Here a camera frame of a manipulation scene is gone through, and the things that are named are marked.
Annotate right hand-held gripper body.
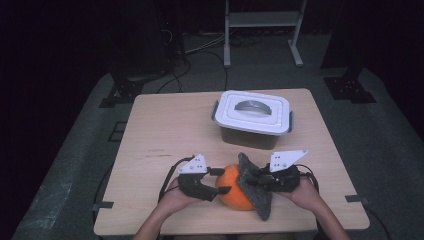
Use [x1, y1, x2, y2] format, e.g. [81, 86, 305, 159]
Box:
[265, 149, 308, 194]

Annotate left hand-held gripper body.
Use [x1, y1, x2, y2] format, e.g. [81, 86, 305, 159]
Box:
[177, 153, 220, 203]

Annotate orange plush toy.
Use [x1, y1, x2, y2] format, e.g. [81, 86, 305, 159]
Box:
[214, 163, 258, 212]

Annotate grey cloth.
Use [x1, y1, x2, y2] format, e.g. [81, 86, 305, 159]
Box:
[236, 152, 274, 222]

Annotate grey translucent storage box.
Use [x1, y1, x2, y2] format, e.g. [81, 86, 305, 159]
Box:
[211, 99, 295, 151]

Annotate white box lid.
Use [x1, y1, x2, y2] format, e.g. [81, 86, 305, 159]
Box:
[214, 89, 292, 136]

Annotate person's left hand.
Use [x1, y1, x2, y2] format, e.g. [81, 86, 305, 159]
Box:
[159, 179, 202, 215]

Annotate person's right hand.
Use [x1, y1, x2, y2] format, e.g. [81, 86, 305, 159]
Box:
[283, 177, 324, 214]

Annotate black stand base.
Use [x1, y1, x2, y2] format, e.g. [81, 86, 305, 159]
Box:
[321, 66, 378, 104]
[98, 71, 148, 108]

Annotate white metal stand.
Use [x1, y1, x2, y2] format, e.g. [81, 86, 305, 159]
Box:
[223, 0, 308, 69]

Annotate left hand-held gripper cable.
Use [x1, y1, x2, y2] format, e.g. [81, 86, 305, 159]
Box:
[158, 155, 196, 203]

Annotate black table edge bracket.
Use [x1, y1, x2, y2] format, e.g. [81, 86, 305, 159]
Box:
[91, 200, 115, 212]
[344, 194, 370, 205]

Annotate black floor cable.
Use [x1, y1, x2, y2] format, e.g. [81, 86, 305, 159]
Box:
[186, 49, 230, 92]
[156, 59, 192, 94]

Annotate black cable beside table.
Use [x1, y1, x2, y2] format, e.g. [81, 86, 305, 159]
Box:
[363, 203, 392, 240]
[92, 165, 114, 231]

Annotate white floor cables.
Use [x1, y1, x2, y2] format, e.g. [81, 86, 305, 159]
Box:
[184, 33, 226, 55]

